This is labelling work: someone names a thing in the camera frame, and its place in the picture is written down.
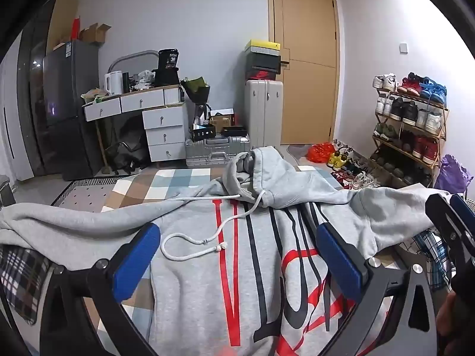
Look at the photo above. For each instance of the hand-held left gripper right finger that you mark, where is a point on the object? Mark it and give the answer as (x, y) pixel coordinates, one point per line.
(341, 267)

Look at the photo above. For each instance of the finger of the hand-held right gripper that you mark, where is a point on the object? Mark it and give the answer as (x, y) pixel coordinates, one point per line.
(464, 209)
(445, 222)

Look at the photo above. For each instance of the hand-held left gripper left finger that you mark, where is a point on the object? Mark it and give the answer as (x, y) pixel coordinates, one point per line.
(137, 263)

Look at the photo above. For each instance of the grey hoodie with red print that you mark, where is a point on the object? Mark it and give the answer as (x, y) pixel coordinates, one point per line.
(207, 285)

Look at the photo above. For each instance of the person's right hand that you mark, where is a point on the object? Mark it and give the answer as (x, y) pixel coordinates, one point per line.
(449, 322)

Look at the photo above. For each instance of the blue white plaid shirt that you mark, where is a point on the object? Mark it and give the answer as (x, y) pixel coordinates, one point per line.
(426, 252)

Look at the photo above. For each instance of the purple bag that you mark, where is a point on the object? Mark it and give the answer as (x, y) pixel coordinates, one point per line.
(452, 176)

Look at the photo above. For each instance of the patterned floor rug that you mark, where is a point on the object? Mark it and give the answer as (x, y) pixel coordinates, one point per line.
(85, 196)

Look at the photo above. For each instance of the pile of loose shoes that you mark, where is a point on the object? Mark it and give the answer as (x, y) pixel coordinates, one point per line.
(356, 176)

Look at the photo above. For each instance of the wooden shoe rack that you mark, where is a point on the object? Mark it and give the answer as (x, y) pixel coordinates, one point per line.
(443, 118)

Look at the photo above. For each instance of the pair of yellow sneakers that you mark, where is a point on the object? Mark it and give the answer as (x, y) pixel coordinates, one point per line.
(337, 160)

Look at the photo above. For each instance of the shoe rack with shoes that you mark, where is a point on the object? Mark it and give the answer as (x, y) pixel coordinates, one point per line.
(408, 111)

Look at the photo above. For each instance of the red plastic bag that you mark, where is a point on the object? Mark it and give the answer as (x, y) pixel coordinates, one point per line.
(320, 152)

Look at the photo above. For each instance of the black white plaid shirt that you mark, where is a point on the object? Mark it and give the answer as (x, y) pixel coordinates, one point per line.
(18, 278)

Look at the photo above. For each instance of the grey door mat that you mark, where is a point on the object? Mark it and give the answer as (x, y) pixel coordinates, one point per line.
(297, 154)

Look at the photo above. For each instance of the white desk with drawers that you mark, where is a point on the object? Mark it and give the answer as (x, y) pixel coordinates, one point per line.
(163, 133)

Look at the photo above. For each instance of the silver ribbed suitcase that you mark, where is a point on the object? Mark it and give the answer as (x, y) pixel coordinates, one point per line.
(219, 152)

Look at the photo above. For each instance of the black box with dots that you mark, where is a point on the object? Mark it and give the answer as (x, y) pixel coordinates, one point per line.
(203, 133)

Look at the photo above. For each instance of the flat black box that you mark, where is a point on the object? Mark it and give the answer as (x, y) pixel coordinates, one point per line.
(233, 131)

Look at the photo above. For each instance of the small brown box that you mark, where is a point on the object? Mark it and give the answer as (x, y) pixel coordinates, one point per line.
(220, 122)

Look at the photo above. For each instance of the dark grey fridge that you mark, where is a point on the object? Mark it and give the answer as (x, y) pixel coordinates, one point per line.
(66, 111)

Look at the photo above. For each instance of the white upright suitcase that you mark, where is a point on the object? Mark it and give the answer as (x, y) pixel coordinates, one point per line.
(263, 115)

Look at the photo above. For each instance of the tan wooden door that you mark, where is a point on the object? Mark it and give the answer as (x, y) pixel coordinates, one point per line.
(308, 92)

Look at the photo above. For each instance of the white electric kettle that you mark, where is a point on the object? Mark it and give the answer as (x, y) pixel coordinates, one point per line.
(113, 83)

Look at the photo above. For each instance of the black bottle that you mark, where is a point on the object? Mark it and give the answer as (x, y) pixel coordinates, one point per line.
(127, 81)

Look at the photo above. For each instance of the black wrapped bouquet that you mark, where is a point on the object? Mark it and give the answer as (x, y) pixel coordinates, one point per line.
(196, 91)

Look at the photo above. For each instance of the white crumpled bag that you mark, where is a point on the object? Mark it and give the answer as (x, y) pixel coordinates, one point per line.
(144, 79)

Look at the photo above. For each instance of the white wardrobe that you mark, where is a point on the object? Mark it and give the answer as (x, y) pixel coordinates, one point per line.
(13, 118)

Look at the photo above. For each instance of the black paper bag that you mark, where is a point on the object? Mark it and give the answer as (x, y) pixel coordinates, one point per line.
(167, 68)

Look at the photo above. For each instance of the dark glass cabinet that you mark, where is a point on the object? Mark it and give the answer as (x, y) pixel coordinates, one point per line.
(31, 92)

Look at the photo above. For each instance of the black red shoe box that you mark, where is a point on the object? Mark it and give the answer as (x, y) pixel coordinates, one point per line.
(261, 75)

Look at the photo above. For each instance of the open brown cardboard box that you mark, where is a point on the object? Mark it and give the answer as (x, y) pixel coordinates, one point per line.
(94, 33)

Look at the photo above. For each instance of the large flat cardboard box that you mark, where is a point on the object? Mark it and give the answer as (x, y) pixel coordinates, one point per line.
(61, 18)

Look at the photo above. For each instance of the white light switch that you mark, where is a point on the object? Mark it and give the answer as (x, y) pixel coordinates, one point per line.
(403, 48)

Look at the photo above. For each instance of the grey arched frame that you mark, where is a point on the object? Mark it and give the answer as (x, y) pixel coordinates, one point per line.
(128, 57)

